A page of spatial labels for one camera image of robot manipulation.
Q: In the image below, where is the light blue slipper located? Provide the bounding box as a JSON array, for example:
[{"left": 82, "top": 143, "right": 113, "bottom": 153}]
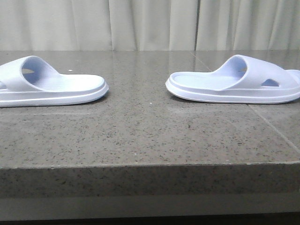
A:
[
  {"left": 165, "top": 55, "right": 300, "bottom": 104},
  {"left": 0, "top": 56, "right": 109, "bottom": 107}
]

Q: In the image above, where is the beige curtain right panel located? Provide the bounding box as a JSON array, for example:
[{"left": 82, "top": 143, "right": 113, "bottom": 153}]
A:
[{"left": 195, "top": 0, "right": 300, "bottom": 51}]

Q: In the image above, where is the beige curtain panel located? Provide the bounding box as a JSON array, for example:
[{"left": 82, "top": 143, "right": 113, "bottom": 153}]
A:
[
  {"left": 195, "top": 0, "right": 300, "bottom": 51},
  {"left": 0, "top": 0, "right": 200, "bottom": 51}
]

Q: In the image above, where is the beige curtain left panel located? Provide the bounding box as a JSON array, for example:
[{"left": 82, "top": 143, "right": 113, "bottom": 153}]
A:
[{"left": 0, "top": 0, "right": 200, "bottom": 51}]

